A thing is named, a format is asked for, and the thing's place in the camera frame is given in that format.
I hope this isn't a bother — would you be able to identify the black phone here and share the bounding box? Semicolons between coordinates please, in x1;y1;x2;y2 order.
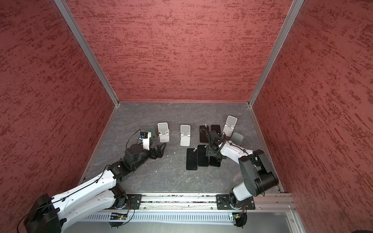
209;156;221;168
211;125;221;135
197;145;209;167

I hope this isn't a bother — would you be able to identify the silver edged phone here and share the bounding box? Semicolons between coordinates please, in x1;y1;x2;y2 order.
199;124;209;143

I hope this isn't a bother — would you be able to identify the white phone stand front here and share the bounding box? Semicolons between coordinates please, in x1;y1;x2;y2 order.
157;122;170;143

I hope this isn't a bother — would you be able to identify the white phone stand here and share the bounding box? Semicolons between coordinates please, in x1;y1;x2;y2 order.
222;116;238;137
157;122;170;143
180;125;191;147

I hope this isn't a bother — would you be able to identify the purple case phone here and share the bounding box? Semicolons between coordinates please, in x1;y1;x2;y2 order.
186;148;198;170

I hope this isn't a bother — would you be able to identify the grey stand wooden base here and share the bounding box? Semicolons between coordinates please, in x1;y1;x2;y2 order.
231;132;244;146

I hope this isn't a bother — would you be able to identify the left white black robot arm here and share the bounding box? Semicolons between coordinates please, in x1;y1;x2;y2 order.
19;143;167;233

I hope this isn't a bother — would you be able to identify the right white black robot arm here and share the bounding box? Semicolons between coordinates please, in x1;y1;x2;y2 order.
200;129;279;209

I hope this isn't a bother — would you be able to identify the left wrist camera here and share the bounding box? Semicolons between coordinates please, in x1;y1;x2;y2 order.
139;132;152;150

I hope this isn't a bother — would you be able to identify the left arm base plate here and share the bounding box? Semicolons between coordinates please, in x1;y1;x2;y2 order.
123;194;143;210

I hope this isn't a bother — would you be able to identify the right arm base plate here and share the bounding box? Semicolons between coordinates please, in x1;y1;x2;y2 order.
216;194;255;211

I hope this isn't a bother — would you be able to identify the white slotted cable duct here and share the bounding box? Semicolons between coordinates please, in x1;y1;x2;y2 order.
81;212;233;225

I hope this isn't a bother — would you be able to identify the aluminium frame rail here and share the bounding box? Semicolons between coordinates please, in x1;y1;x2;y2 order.
133;192;298;213

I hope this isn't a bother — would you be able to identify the right corner aluminium post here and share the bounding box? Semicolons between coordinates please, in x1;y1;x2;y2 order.
248;0;304;108

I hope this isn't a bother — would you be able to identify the corner aluminium post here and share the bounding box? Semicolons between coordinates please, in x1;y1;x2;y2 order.
248;0;304;108
54;0;119;108

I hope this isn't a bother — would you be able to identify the left corner aluminium post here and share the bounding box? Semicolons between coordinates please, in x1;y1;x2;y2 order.
54;0;119;108

